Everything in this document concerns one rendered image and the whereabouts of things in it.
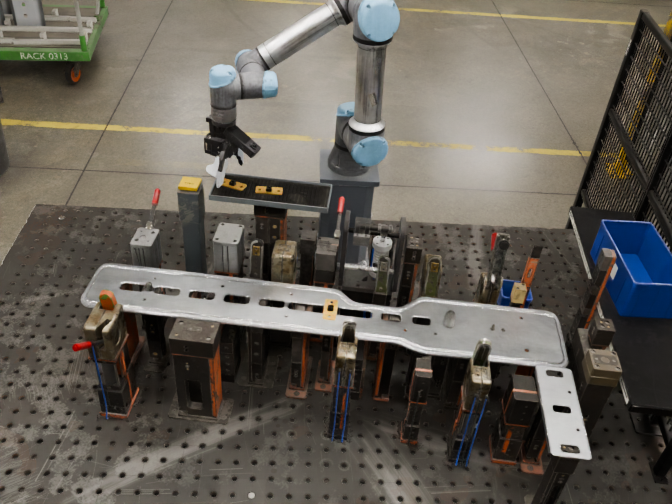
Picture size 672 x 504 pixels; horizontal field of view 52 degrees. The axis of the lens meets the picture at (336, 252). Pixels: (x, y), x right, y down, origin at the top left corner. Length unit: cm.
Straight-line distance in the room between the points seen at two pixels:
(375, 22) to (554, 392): 111
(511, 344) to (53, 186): 316
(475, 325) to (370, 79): 78
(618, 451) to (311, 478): 91
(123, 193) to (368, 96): 246
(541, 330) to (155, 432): 114
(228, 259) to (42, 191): 249
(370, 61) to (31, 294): 140
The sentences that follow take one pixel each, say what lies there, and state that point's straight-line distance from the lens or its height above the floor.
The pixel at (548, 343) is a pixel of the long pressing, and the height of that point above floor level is 100.
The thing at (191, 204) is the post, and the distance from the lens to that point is 220.
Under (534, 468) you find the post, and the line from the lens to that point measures 211.
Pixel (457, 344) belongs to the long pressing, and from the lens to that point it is 193.
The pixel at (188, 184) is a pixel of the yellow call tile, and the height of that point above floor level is 116.
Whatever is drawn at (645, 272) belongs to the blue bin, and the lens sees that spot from 236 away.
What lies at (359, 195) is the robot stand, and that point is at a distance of 238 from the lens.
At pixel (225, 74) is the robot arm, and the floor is 154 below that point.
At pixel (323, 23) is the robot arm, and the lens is 212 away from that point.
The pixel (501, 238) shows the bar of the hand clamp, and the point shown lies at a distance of 200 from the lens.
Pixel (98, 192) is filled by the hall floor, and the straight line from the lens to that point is 433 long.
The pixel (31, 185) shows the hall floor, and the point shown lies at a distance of 449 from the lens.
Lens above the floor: 235
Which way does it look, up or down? 38 degrees down
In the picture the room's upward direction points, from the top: 5 degrees clockwise
